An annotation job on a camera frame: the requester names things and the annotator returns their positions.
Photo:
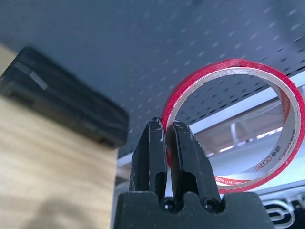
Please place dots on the red tape roll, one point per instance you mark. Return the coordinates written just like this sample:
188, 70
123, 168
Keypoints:
293, 124

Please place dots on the black plastic tool case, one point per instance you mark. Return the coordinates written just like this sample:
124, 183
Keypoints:
59, 95

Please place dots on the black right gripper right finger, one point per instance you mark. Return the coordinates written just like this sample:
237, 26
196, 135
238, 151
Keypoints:
188, 157

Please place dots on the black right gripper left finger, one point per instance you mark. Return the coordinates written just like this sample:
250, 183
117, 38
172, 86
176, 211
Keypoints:
147, 155

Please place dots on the black panel with white lettering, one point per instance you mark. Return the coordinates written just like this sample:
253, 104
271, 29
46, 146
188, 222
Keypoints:
286, 212

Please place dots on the dark grey pegboard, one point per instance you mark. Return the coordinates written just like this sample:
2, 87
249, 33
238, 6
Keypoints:
119, 47

